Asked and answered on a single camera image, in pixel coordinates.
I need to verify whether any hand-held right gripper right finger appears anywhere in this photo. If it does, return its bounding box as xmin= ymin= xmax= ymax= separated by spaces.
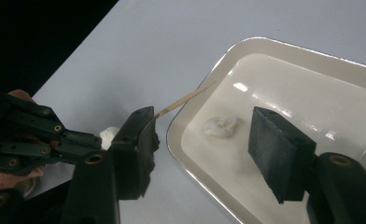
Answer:
xmin=247 ymin=105 xmax=317 ymax=205

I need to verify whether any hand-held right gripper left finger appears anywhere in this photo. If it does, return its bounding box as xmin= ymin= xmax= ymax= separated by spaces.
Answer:
xmin=110 ymin=105 xmax=161 ymax=201

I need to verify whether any white soft lump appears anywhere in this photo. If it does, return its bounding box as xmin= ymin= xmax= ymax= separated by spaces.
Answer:
xmin=99 ymin=126 xmax=121 ymax=151
xmin=202 ymin=116 xmax=239 ymax=139

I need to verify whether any square metal tray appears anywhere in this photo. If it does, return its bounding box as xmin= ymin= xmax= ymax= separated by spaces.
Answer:
xmin=165 ymin=36 xmax=366 ymax=224

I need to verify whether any thin wooden skewer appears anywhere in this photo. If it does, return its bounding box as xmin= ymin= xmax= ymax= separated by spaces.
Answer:
xmin=154 ymin=81 xmax=217 ymax=119

